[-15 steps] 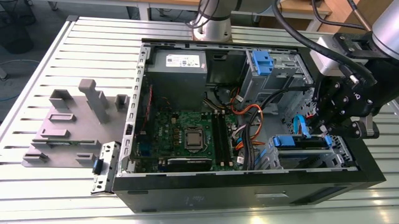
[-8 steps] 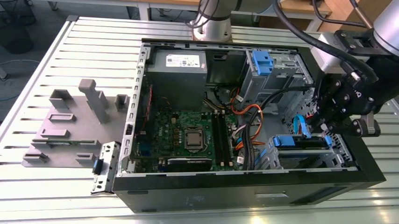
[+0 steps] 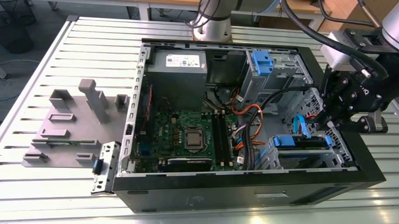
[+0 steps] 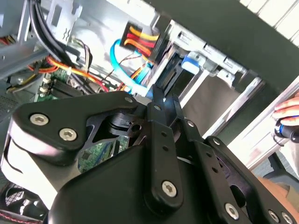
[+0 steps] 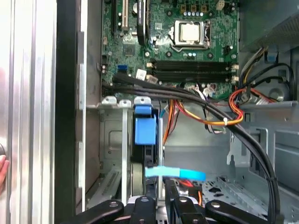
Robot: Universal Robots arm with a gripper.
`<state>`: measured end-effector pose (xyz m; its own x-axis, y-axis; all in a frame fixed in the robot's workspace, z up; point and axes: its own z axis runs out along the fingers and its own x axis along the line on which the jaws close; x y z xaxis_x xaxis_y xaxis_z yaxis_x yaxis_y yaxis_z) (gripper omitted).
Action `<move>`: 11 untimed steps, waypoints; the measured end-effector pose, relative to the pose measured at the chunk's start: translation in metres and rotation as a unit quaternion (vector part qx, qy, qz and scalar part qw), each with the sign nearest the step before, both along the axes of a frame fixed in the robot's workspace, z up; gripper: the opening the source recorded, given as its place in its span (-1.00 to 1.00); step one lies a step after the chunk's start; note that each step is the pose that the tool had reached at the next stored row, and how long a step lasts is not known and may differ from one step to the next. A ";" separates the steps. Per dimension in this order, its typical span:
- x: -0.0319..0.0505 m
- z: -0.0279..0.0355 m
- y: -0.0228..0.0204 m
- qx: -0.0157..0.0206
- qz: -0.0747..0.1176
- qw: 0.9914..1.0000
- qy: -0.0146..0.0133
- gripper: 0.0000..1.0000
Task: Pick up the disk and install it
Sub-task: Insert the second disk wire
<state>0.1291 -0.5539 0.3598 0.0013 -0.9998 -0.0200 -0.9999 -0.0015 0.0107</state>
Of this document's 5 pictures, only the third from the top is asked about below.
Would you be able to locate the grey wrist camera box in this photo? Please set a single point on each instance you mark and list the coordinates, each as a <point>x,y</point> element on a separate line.
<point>338,51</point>

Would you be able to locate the hard disk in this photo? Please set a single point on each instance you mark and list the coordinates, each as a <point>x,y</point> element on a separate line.
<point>285,142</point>

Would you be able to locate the grey power supply unit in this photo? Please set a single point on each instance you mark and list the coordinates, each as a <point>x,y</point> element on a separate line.
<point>178,79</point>

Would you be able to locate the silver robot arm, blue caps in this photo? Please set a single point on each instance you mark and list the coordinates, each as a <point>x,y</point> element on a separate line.
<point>216,25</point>

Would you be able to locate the black graphics card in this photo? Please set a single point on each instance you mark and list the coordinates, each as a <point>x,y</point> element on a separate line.
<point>188,163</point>

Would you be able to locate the wooden cabinet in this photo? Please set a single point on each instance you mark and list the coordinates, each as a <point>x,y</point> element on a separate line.
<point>353,14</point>

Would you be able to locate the black PC case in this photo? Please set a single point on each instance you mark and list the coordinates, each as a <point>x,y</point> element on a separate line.
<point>218,189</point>

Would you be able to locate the silver slot bracket, blue latch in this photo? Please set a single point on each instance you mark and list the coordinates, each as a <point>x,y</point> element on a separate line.
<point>107,163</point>

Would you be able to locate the grey metal drive cage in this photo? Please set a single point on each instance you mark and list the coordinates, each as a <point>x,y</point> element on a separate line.
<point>265,81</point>

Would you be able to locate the black RAM slot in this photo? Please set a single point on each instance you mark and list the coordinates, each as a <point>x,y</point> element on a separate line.
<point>225,137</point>
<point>217,137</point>

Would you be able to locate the grey parts rack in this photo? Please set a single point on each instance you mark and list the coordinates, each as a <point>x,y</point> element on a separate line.
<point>85,130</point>

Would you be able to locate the blue drive cage latch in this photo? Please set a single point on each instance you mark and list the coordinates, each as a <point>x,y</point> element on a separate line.
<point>262,63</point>

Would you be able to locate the green RAM stick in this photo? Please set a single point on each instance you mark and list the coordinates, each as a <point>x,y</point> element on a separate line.
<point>67,142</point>

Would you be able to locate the green motherboard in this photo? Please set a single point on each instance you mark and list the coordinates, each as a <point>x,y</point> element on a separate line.
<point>169,130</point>

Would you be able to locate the black round bin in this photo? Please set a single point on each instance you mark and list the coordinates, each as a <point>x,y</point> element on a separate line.
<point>19,39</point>

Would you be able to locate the CPU in socket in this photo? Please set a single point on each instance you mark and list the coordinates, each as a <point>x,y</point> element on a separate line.
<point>194,140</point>

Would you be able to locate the wooden desk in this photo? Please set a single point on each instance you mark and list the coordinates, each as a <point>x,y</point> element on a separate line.
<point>300,14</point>

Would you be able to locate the grey metal disk bay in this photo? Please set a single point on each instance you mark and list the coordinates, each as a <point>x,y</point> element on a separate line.
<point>306,155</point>

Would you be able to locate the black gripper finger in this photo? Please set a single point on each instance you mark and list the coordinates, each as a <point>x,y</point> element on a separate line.
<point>368,126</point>
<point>337,98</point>

